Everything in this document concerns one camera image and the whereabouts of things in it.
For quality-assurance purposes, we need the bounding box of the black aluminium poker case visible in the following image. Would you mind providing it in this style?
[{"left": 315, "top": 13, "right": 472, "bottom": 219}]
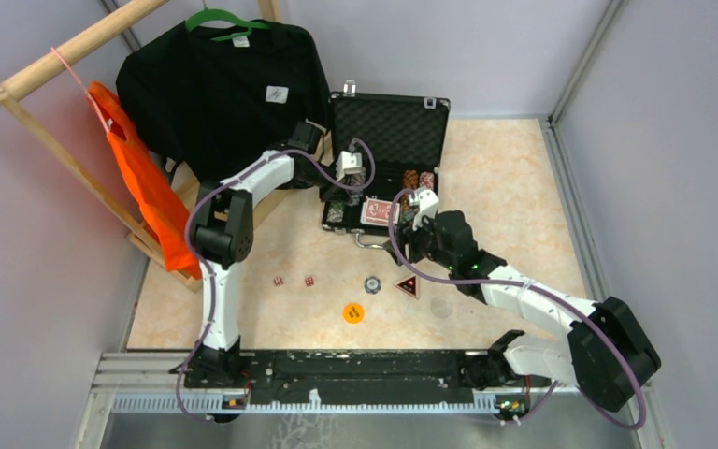
[{"left": 321, "top": 80, "right": 451, "bottom": 236}]

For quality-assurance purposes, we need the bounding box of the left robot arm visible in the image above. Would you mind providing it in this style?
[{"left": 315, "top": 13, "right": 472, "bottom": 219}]
[{"left": 177, "top": 122, "right": 377, "bottom": 388}]

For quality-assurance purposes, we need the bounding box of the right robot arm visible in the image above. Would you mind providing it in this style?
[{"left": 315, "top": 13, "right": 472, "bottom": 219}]
[{"left": 387, "top": 210, "right": 662, "bottom": 412}]

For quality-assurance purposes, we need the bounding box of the green grey chip stack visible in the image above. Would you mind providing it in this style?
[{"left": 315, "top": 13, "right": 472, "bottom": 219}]
[{"left": 325, "top": 202, "right": 346, "bottom": 223}]

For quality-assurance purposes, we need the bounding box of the red playing card deck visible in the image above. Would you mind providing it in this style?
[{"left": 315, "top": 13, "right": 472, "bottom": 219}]
[{"left": 360, "top": 198, "right": 393, "bottom": 226}]

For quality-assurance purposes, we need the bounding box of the red black triangle marker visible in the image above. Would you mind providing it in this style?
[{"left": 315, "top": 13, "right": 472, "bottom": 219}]
[{"left": 395, "top": 274, "right": 421, "bottom": 299}]

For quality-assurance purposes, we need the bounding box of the red white chip stack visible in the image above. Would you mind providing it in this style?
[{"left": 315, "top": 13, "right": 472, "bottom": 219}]
[{"left": 419, "top": 171, "right": 436, "bottom": 190}]

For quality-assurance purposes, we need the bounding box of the orange black chip stack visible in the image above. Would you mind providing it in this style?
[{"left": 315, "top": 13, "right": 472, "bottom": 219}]
[{"left": 401, "top": 169, "right": 419, "bottom": 210}]

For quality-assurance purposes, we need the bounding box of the clear round button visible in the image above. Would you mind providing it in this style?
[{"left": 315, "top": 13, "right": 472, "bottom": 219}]
[{"left": 430, "top": 298, "right": 453, "bottom": 319}]

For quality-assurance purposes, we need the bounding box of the orange round dealer button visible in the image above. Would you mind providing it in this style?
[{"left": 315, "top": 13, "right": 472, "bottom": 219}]
[{"left": 342, "top": 303, "right": 365, "bottom": 324}]

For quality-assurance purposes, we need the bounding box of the black t-shirt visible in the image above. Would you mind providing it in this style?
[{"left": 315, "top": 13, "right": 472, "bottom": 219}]
[{"left": 116, "top": 21, "right": 333, "bottom": 181}]

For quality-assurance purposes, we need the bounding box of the green clothes hanger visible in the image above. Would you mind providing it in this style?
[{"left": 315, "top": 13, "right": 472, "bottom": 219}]
[{"left": 184, "top": 7, "right": 270, "bottom": 41}]

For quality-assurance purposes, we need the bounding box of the wooden clothes rack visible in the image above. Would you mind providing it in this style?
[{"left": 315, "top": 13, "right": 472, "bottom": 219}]
[{"left": 0, "top": 0, "right": 336, "bottom": 293}]

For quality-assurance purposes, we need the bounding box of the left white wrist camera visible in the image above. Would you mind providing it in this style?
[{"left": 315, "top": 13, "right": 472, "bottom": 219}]
[{"left": 336, "top": 151, "right": 363, "bottom": 183}]

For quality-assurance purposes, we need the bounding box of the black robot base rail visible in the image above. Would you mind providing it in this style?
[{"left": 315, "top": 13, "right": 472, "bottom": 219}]
[{"left": 179, "top": 348, "right": 526, "bottom": 406}]

